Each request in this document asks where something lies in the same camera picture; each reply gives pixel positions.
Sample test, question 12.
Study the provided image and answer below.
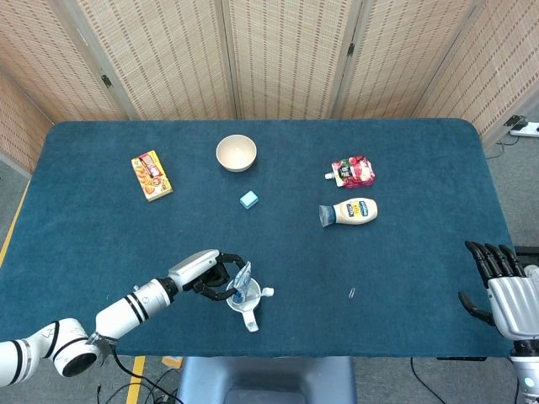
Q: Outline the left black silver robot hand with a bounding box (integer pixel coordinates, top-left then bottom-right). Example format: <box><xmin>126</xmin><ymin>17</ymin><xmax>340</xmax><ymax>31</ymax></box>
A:
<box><xmin>168</xmin><ymin>248</ymin><xmax>248</xmax><ymax>302</ymax></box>

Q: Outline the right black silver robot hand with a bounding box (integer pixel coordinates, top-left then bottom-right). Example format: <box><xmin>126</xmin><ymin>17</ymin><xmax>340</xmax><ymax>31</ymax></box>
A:
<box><xmin>457</xmin><ymin>239</ymin><xmax>539</xmax><ymax>342</ymax></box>

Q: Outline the blue white toothpaste tube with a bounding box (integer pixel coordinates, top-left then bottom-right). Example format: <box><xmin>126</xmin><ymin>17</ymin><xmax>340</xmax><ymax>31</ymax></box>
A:
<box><xmin>233</xmin><ymin>260</ymin><xmax>253</xmax><ymax>305</ymax></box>

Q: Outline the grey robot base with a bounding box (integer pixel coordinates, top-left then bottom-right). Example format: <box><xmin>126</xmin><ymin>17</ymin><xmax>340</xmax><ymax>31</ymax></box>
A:
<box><xmin>176</xmin><ymin>356</ymin><xmax>358</xmax><ymax>404</ymax></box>

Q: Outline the yellow snack box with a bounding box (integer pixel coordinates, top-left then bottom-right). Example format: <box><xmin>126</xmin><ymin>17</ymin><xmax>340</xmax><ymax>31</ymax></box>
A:
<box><xmin>130</xmin><ymin>150</ymin><xmax>174</xmax><ymax>203</ymax></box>

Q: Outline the beige bowl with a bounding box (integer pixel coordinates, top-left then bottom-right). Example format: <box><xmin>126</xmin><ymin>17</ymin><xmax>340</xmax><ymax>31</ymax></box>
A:
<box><xmin>216</xmin><ymin>134</ymin><xmax>259</xmax><ymax>173</ymax></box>

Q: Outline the teal table cloth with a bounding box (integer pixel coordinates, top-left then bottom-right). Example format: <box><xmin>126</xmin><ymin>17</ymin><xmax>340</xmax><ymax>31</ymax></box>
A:
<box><xmin>0</xmin><ymin>119</ymin><xmax>515</xmax><ymax>359</ymax></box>

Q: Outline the mayonnaise squeeze bottle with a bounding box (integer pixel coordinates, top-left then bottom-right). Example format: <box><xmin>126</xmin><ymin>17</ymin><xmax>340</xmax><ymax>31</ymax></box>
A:
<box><xmin>318</xmin><ymin>198</ymin><xmax>379</xmax><ymax>229</ymax></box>

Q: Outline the white power strip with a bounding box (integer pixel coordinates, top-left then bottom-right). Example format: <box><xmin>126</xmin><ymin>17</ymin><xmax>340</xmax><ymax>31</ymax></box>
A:
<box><xmin>510</xmin><ymin>121</ymin><xmax>539</xmax><ymax>138</ymax></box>

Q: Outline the red spout pouch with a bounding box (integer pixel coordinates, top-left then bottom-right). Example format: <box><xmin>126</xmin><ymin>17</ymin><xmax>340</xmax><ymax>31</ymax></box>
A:
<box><xmin>324</xmin><ymin>155</ymin><xmax>376</xmax><ymax>189</ymax></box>

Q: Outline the woven folding screen panel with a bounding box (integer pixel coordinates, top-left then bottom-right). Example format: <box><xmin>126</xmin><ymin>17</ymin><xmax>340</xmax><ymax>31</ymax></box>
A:
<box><xmin>410</xmin><ymin>0</ymin><xmax>539</xmax><ymax>146</ymax></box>
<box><xmin>45</xmin><ymin>0</ymin><xmax>239</xmax><ymax>121</ymax></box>
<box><xmin>214</xmin><ymin>0</ymin><xmax>367</xmax><ymax>120</ymax></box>
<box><xmin>0</xmin><ymin>0</ymin><xmax>136</xmax><ymax>123</ymax></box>
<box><xmin>330</xmin><ymin>0</ymin><xmax>489</xmax><ymax>120</ymax></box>
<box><xmin>0</xmin><ymin>69</ymin><xmax>54</xmax><ymax>173</ymax></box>

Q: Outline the white cup with handle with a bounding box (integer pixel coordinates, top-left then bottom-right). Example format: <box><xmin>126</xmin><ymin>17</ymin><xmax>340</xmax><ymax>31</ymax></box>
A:
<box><xmin>226</xmin><ymin>277</ymin><xmax>263</xmax><ymax>333</ymax></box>

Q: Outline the black floor cable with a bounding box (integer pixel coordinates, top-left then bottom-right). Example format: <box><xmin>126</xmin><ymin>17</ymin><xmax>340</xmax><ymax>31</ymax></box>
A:
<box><xmin>410</xmin><ymin>357</ymin><xmax>448</xmax><ymax>404</ymax></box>
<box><xmin>95</xmin><ymin>344</ymin><xmax>183</xmax><ymax>404</ymax></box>

